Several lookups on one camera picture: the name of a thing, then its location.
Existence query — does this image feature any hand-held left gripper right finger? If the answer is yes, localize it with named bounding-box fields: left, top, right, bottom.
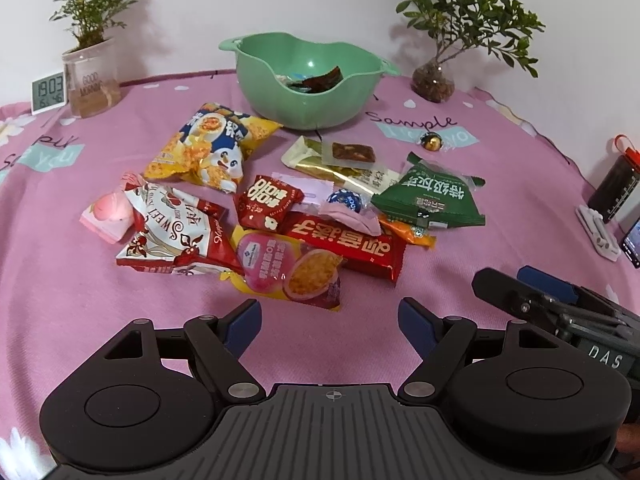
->
left=397, top=297, right=555, bottom=406

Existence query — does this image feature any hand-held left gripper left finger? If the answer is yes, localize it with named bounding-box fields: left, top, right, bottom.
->
left=102, top=298, right=267, bottom=406

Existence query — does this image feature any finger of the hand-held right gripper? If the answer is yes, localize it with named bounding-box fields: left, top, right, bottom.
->
left=472, top=267, right=576, bottom=333
left=517, top=266, right=640, bottom=321

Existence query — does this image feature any red white cherry print bag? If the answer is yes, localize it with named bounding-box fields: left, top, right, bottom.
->
left=115, top=180, right=246, bottom=277

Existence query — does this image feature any green snack packet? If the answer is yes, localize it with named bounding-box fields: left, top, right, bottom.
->
left=370, top=152, right=487, bottom=231

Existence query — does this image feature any small pink packet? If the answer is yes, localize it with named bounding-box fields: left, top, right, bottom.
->
left=317, top=202, right=383, bottom=236

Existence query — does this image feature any pink peach jelly packet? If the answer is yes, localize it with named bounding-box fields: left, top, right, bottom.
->
left=80, top=172, right=146, bottom=246

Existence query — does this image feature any cream gold bar packet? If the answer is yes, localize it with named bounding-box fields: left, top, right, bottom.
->
left=281, top=135, right=403, bottom=200

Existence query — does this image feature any brownie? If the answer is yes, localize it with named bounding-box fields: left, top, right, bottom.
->
left=322, top=141, right=377, bottom=166

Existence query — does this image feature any green plastic bowl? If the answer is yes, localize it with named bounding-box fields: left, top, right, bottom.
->
left=218, top=32, right=401, bottom=132

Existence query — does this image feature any dark brown bar packet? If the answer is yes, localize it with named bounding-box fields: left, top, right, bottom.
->
left=287, top=65, right=346, bottom=95

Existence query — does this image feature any pink yellow fruit packet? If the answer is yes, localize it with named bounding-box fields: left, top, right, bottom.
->
left=220, top=225, right=346, bottom=312

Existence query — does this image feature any white folding stand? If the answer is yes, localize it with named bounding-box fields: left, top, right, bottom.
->
left=574, top=204, right=623, bottom=262

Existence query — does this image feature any orange candy packet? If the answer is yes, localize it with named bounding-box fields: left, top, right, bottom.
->
left=377, top=212, right=437, bottom=251

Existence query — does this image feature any black phone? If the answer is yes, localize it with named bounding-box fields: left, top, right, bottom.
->
left=619, top=220, right=640, bottom=268

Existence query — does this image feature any long red snack packet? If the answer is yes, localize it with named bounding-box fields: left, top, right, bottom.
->
left=280, top=212, right=408, bottom=287

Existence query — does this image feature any black bottle with red cap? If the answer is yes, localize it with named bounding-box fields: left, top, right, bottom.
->
left=587, top=134, right=640, bottom=225

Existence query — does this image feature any small red snack packet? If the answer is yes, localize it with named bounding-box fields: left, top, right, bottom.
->
left=235, top=174, right=305, bottom=233

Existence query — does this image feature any blue foil chocolate ball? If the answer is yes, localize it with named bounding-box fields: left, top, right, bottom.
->
left=327, top=187, right=371, bottom=216

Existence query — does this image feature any white flat packet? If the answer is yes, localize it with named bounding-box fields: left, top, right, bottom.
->
left=271, top=172, right=333, bottom=207

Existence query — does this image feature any gold foil chocolate ball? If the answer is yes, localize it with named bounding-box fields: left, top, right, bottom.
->
left=419, top=130, right=456, bottom=153

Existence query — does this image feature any pink printed blanket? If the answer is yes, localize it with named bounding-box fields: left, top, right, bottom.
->
left=0, top=67, right=640, bottom=480

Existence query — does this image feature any yellow blue rice cracker bag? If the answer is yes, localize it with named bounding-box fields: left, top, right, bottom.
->
left=144, top=102, right=283, bottom=195

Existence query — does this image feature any leafy plant in glass vase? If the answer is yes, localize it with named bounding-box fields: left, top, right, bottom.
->
left=396, top=0, right=546, bottom=104

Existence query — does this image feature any plant in clear cup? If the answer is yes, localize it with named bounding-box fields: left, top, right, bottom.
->
left=49, top=0, right=138, bottom=120

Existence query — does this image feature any white digital clock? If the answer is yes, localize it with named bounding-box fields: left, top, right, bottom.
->
left=31, top=74, right=68, bottom=115

